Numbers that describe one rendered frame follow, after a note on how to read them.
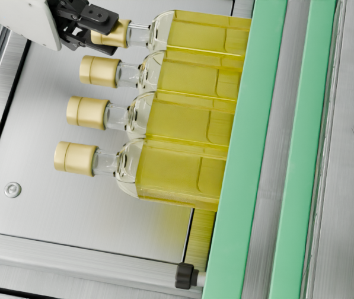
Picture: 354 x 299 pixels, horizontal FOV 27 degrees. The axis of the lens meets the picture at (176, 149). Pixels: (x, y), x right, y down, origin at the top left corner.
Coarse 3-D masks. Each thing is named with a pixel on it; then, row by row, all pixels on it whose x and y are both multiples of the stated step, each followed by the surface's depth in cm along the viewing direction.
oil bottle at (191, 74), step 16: (144, 64) 86; (160, 64) 85; (176, 64) 85; (192, 64) 85; (208, 64) 85; (224, 64) 85; (240, 64) 85; (144, 80) 85; (160, 80) 84; (176, 80) 84; (192, 80) 84; (208, 80) 84; (224, 80) 84; (240, 80) 84; (208, 96) 84; (224, 96) 83
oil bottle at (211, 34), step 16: (160, 16) 88; (176, 16) 88; (192, 16) 88; (208, 16) 88; (224, 16) 88; (160, 32) 87; (176, 32) 87; (192, 32) 87; (208, 32) 87; (224, 32) 87; (240, 32) 87; (160, 48) 87; (176, 48) 87; (192, 48) 86; (208, 48) 86; (224, 48) 86; (240, 48) 86
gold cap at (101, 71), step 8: (88, 56) 88; (88, 64) 87; (96, 64) 87; (104, 64) 87; (112, 64) 87; (80, 72) 87; (88, 72) 87; (96, 72) 87; (104, 72) 87; (112, 72) 87; (80, 80) 88; (88, 80) 88; (96, 80) 87; (104, 80) 87; (112, 80) 87
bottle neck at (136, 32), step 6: (132, 24) 90; (138, 24) 90; (144, 24) 90; (132, 30) 89; (138, 30) 89; (144, 30) 89; (126, 36) 89; (132, 36) 89; (138, 36) 89; (144, 36) 89; (126, 42) 90; (132, 42) 90; (138, 42) 90; (144, 42) 89
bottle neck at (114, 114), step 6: (108, 108) 84; (114, 108) 84; (120, 108) 84; (126, 108) 84; (108, 114) 84; (114, 114) 84; (120, 114) 84; (108, 120) 84; (114, 120) 84; (120, 120) 84; (108, 126) 85; (114, 126) 85; (120, 126) 84
